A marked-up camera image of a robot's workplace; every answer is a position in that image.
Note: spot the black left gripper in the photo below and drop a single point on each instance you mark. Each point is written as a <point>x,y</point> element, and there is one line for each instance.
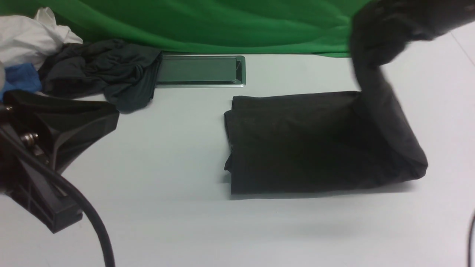
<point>56,131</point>

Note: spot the metal table cable hatch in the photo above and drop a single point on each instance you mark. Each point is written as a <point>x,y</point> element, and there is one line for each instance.
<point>202,71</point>

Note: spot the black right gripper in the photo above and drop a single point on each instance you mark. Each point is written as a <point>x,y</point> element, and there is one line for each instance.
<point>381,29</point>

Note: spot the green backdrop cloth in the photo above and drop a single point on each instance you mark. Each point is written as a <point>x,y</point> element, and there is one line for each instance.
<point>319,27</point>

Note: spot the dark teal crumpled shirt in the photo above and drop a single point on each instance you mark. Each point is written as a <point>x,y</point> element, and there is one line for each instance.
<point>125,73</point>

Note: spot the white crumpled garment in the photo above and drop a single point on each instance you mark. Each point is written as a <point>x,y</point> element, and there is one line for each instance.
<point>32,40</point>

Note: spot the blue t-shirt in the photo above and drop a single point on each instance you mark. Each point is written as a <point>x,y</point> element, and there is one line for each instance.
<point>21,77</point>

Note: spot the gray long-sleeved shirt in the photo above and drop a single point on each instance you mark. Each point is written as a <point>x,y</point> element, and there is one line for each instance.
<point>322,142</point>

